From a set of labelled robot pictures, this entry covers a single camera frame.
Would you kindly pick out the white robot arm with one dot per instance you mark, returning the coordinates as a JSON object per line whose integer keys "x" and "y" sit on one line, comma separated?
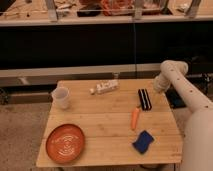
{"x": 197, "y": 153}

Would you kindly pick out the white tube bottle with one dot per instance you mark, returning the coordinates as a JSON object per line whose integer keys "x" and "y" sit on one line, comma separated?
{"x": 104, "y": 87}

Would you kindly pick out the wooden table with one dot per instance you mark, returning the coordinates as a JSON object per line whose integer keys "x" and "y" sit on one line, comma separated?
{"x": 105, "y": 120}

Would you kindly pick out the orange toy carrot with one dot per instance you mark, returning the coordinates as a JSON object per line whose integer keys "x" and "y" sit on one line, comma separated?
{"x": 134, "y": 117}

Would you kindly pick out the blue sponge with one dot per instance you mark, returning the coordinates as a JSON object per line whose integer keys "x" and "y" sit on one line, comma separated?
{"x": 143, "y": 141}

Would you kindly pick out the orange plate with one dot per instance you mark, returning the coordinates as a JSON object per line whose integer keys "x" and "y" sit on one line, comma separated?
{"x": 65, "y": 143}

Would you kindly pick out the metal shelf rail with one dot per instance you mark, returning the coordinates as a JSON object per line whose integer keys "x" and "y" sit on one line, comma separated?
{"x": 47, "y": 76}

